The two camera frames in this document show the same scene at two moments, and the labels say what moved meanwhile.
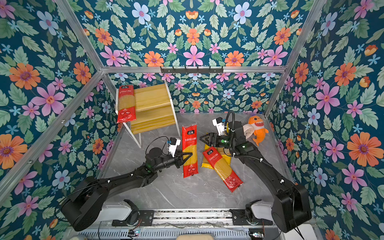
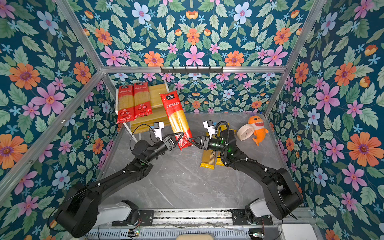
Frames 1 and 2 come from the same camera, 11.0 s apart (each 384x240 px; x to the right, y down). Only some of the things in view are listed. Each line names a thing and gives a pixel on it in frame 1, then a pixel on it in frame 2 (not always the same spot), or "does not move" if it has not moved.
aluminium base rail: (170, 225) does not move
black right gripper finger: (209, 136) → (200, 137)
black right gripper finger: (206, 139) → (199, 145)
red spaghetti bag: (231, 180) → (174, 106)
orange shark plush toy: (258, 124) does not move
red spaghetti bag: (126, 112) does not move
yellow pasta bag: (205, 163) does not move
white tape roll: (248, 130) does not move
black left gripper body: (177, 161) → (169, 146)
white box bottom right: (306, 230) does not move
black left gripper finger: (190, 154) → (181, 134)
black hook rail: (197, 70) does not move
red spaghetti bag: (189, 144) → (142, 99)
